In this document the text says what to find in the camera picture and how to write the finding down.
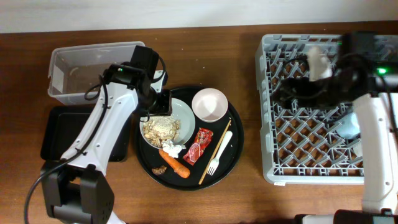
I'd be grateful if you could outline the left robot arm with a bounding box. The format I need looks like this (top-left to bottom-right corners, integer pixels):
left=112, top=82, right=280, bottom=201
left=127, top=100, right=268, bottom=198
left=31, top=46, right=172, bottom=223

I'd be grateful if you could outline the white plastic fork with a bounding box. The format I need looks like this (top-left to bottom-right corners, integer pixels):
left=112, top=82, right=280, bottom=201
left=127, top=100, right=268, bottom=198
left=207, top=131, right=233, bottom=175

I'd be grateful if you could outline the grey plate with food scraps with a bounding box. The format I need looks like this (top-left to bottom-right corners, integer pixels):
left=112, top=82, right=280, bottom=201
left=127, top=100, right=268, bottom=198
left=139, top=98, right=195, bottom=149

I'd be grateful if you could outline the grey dishwasher rack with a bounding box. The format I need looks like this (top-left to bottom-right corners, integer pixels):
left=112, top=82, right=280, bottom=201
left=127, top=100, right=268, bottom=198
left=254, top=34, right=398, bottom=186

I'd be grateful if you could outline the black rectangular tray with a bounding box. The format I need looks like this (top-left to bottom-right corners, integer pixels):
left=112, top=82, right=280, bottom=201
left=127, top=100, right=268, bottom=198
left=40, top=106, right=132, bottom=162

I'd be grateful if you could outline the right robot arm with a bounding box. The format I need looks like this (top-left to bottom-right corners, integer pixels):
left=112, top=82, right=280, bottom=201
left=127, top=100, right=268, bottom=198
left=272, top=32, right=397, bottom=223

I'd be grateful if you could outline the white tissue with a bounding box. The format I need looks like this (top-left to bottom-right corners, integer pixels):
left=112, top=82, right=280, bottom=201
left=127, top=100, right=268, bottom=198
left=162, top=139, right=186, bottom=158

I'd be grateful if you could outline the orange carrot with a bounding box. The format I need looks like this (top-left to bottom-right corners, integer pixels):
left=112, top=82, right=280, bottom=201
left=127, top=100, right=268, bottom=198
left=159, top=149, right=190, bottom=179

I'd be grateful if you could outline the blue plastic cup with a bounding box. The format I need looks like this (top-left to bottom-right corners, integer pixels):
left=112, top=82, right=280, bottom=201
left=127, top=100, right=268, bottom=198
left=336, top=112, right=360, bottom=139

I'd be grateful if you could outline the white pink bowl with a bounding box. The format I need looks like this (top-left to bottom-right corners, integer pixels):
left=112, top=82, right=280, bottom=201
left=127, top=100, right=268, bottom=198
left=192, top=88, right=228, bottom=123

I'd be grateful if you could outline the wooden chopstick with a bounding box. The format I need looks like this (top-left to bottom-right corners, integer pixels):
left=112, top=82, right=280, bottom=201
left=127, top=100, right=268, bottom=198
left=198, top=120, right=231, bottom=185

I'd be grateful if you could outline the small white cup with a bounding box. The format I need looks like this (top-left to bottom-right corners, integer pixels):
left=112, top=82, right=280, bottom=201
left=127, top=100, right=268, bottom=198
left=353, top=142, right=363, bottom=157

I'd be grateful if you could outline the clear plastic bin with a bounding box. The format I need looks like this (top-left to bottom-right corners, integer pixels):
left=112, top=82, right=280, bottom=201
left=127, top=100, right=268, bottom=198
left=47, top=41, right=144, bottom=105

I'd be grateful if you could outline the round black tray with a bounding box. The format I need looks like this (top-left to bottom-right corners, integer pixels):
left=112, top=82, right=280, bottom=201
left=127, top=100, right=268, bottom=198
left=134, top=103, right=244, bottom=191

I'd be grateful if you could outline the red snack wrapper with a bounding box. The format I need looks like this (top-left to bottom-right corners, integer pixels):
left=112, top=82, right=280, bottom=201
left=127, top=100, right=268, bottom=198
left=183, top=128, right=213, bottom=166

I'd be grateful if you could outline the brown food scrap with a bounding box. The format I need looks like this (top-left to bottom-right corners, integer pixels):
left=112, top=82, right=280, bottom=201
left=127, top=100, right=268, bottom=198
left=152, top=166, right=167, bottom=175

